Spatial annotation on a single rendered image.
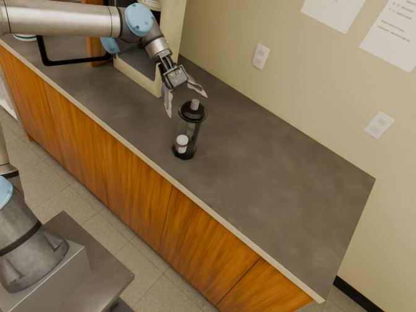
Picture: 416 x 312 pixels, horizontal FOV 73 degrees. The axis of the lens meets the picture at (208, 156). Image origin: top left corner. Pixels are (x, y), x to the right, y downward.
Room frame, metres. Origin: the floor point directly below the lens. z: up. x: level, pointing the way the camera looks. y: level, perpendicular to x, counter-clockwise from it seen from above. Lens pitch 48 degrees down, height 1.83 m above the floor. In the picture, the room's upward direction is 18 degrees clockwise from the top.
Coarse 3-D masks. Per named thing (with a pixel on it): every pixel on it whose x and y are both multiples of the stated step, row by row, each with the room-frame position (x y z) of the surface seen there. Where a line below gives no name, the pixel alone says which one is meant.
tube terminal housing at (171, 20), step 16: (160, 0) 1.09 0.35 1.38; (176, 0) 1.12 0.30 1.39; (160, 16) 1.09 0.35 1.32; (176, 16) 1.13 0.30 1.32; (176, 32) 1.14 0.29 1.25; (176, 48) 1.16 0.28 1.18; (128, 64) 1.16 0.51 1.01; (144, 80) 1.11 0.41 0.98; (160, 80) 1.08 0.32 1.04; (160, 96) 1.09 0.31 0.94
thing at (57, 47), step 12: (48, 0) 1.02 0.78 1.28; (60, 0) 1.05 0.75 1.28; (72, 0) 1.08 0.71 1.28; (84, 0) 1.11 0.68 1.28; (96, 0) 1.15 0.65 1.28; (108, 0) 1.18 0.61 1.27; (48, 36) 1.00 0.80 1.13; (60, 36) 1.03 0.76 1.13; (48, 48) 0.99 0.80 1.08; (60, 48) 1.03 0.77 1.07; (72, 48) 1.06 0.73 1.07; (84, 48) 1.10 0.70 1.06; (96, 48) 1.13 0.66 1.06; (60, 60) 1.02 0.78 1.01
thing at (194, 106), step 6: (186, 102) 0.81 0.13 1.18; (192, 102) 0.79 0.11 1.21; (198, 102) 0.79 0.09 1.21; (186, 108) 0.78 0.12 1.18; (192, 108) 0.78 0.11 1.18; (198, 108) 0.80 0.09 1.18; (204, 108) 0.82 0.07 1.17; (186, 114) 0.76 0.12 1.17; (192, 114) 0.76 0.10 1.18; (198, 114) 0.77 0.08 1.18; (204, 114) 0.79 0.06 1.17
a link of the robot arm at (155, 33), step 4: (148, 8) 0.90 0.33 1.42; (152, 16) 0.89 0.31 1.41; (156, 24) 0.88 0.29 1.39; (152, 28) 0.85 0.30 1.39; (156, 28) 0.86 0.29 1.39; (148, 32) 0.84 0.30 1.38; (152, 32) 0.85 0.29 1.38; (156, 32) 0.85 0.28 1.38; (160, 32) 0.87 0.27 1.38; (144, 36) 0.83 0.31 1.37; (148, 36) 0.83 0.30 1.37; (152, 36) 0.84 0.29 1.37; (156, 36) 0.84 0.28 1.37; (160, 36) 0.85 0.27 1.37; (144, 40) 0.83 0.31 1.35; (148, 40) 0.83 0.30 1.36; (152, 40) 0.83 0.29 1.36; (144, 44) 0.83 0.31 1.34; (148, 44) 0.85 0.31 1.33
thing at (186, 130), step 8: (184, 120) 0.75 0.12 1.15; (192, 120) 0.74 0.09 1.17; (200, 120) 0.76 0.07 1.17; (184, 128) 0.75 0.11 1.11; (192, 128) 0.75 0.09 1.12; (200, 128) 0.78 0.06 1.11; (176, 136) 0.77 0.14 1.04; (184, 136) 0.75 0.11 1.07; (192, 136) 0.76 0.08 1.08; (176, 144) 0.76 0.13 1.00; (184, 144) 0.75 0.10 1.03; (192, 144) 0.76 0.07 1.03; (184, 152) 0.75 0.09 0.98; (192, 152) 0.77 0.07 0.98
